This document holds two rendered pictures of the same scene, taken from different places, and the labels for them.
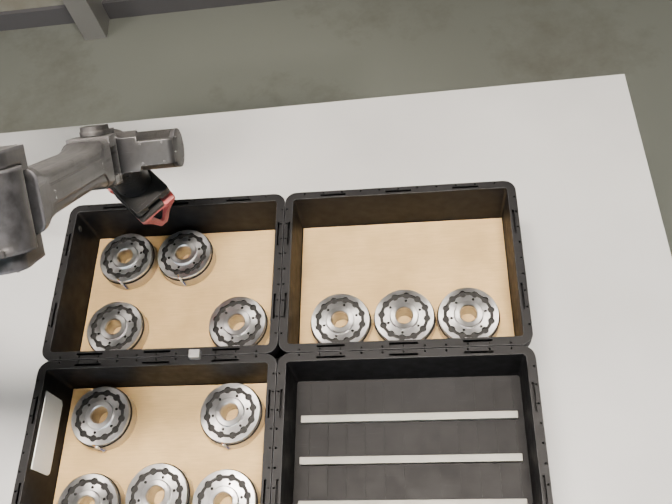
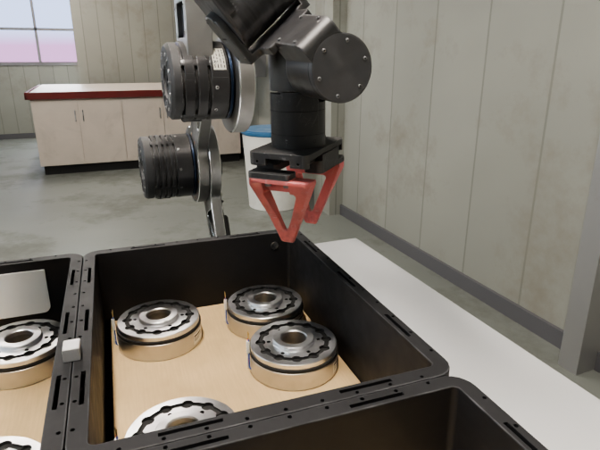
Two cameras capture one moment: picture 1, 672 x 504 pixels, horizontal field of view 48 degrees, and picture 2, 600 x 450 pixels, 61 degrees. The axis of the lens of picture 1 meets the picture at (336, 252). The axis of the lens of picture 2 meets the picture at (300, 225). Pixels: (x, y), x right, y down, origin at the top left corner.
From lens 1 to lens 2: 0.98 m
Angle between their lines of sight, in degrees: 58
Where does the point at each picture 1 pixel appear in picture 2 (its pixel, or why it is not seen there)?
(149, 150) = (299, 26)
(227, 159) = (505, 404)
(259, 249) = not seen: hidden behind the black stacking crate
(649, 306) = not seen: outside the picture
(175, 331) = (170, 384)
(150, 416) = (20, 400)
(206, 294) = (244, 397)
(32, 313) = not seen: hidden behind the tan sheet
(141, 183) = (289, 128)
